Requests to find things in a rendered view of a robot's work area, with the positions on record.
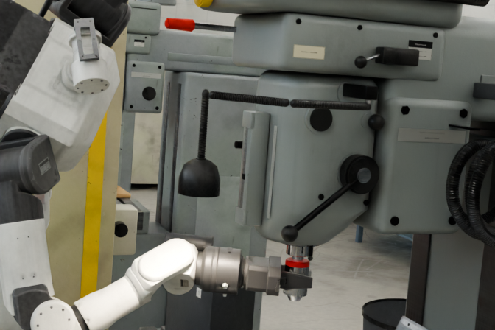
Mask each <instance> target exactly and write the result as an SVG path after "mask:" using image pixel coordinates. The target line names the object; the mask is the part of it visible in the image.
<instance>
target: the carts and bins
mask: <svg viewBox="0 0 495 330"><path fill-rule="evenodd" d="M406 302H407V299H405V298H385V299H378V300H374V301H369V302H367V303H365V304H364V305H363V306H362V316H363V330H396V327H397V325H398V324H399V321H400V319H401V318H402V316H405V309H406Z"/></svg>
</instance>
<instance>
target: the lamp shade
mask: <svg viewBox="0 0 495 330"><path fill-rule="evenodd" d="M178 194H182V195H185V196H189V197H218V196H219V195H220V175H219V171H218V168H217V166H216V165H215V164H214V163H213V162H211V161H210V160H207V159H206V158H204V159H202V158H194V159H191V160H190V161H188V162H186V163H185V164H184V165H183V168H182V170H181V172H180V175H179V178H178Z"/></svg>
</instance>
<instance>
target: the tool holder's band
mask: <svg viewBox="0 0 495 330"><path fill-rule="evenodd" d="M309 263H310V261H309V260H308V259H303V261H294V260H292V257H289V258H287V259H286V261H285V265H287V266H290V267H297V268H306V267H309Z"/></svg>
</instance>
